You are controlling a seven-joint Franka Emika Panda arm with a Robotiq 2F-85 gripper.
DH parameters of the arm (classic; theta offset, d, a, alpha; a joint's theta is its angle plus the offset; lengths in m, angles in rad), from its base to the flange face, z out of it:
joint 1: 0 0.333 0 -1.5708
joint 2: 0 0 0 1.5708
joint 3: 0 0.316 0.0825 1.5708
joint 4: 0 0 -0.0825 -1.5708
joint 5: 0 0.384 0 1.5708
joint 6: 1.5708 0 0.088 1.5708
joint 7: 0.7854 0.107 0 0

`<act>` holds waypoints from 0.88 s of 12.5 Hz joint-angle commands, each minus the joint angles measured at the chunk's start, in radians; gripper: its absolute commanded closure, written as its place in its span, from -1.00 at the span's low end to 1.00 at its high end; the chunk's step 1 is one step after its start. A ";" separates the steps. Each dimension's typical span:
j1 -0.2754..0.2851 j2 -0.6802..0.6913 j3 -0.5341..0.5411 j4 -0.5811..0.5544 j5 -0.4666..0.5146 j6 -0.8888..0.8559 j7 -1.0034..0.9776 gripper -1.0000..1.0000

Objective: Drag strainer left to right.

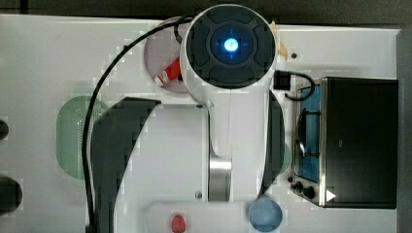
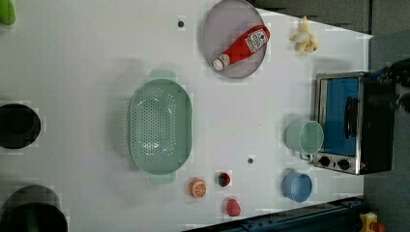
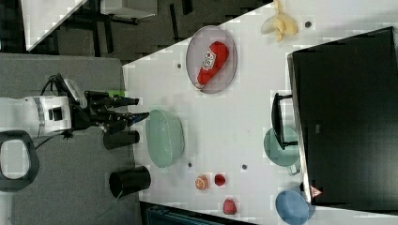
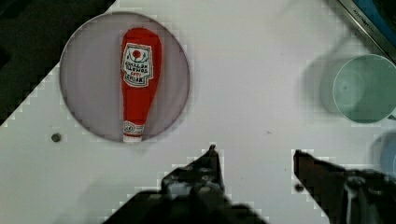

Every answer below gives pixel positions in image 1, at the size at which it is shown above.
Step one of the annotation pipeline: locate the red strawberry toy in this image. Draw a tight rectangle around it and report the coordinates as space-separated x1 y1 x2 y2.
171 215 187 233

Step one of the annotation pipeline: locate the black toaster oven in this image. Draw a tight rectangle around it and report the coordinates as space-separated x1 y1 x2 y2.
289 77 398 209

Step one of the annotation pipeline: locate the green mug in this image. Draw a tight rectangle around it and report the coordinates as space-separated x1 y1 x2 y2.
280 145 292 174

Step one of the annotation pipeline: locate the green oval strainer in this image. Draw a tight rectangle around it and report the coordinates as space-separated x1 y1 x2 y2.
56 96 91 180

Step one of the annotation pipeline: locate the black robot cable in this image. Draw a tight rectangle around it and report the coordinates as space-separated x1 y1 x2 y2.
81 14 195 233

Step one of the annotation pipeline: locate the red ketchup bottle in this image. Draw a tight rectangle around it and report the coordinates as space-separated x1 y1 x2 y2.
154 57 181 85

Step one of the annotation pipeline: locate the black round object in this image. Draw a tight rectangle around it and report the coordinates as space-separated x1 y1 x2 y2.
0 119 9 140

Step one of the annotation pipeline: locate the blue bowl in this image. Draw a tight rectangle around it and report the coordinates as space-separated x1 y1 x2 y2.
249 195 283 233

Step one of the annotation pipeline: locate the grey round plate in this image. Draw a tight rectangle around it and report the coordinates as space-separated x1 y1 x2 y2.
144 17 189 94

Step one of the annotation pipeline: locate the black cup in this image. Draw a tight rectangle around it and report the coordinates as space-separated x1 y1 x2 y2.
0 177 22 216

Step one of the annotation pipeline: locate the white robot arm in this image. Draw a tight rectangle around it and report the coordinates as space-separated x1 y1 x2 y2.
90 4 285 233

